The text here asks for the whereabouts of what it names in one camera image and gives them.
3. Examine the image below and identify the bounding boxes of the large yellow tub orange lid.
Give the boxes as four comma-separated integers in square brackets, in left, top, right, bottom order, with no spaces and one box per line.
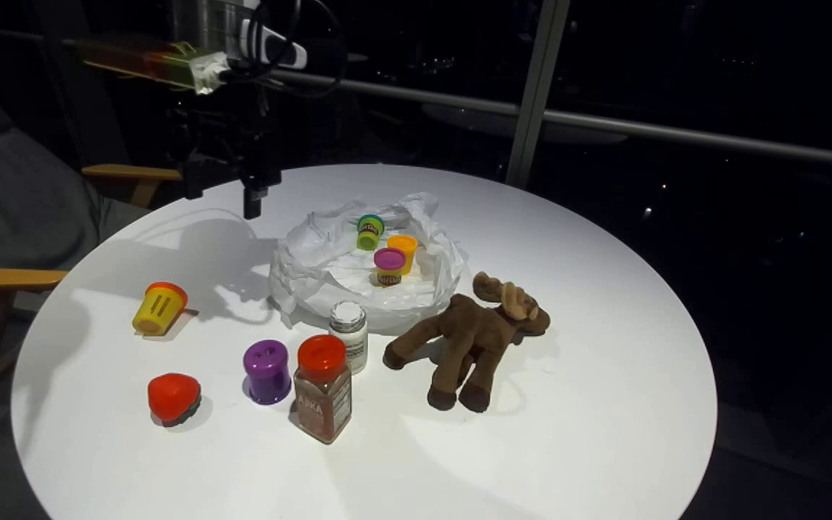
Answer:
[131,282,191,339]

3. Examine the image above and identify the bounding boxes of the small yellow tub orange lid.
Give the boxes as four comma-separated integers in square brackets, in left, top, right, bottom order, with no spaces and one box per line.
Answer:
[385,231,422,279]

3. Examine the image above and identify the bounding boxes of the red toy strawberry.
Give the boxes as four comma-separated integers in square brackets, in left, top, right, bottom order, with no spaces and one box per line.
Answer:
[144,371,204,429]

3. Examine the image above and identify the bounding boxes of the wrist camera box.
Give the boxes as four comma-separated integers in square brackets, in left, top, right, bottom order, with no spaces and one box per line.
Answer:
[80,39,236,100]

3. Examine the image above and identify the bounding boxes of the small white-lid jar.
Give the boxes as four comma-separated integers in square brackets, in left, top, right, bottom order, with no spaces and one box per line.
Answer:
[327,299,373,377]

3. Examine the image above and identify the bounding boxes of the white plastic bag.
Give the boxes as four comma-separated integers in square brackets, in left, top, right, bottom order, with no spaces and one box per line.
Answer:
[266,189,469,339]

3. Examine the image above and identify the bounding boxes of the green tub teal lid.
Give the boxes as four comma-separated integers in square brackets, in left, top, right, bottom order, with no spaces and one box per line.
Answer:
[353,212,386,254]

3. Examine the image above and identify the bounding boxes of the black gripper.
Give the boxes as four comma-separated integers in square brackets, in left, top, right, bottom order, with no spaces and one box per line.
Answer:
[177,79,285,222]

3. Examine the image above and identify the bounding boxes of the grey chair wooden armrests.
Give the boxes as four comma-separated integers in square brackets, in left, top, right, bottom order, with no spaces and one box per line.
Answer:
[0,55,191,440]

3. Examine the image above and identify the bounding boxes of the orange-lid spice jar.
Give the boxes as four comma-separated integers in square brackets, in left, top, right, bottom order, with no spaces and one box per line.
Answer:
[285,334,355,449]

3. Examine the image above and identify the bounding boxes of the brown moose plush toy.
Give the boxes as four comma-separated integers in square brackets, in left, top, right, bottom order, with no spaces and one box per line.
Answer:
[381,270,554,417]

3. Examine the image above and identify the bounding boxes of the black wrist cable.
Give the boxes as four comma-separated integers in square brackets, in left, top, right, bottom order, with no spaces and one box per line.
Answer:
[239,0,353,102]

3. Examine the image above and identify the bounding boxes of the yellow-green tub pink lid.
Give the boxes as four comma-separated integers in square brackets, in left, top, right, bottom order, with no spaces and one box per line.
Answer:
[370,245,411,290]

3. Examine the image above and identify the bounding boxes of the grey horizontal railing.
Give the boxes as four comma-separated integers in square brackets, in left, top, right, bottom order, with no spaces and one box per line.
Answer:
[279,68,832,175]

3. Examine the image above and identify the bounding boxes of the grey window post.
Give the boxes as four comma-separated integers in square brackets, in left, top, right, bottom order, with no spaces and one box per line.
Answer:
[502,0,573,192]

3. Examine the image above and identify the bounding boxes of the purple shaker container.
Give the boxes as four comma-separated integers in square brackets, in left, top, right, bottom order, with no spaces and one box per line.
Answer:
[239,339,294,407]

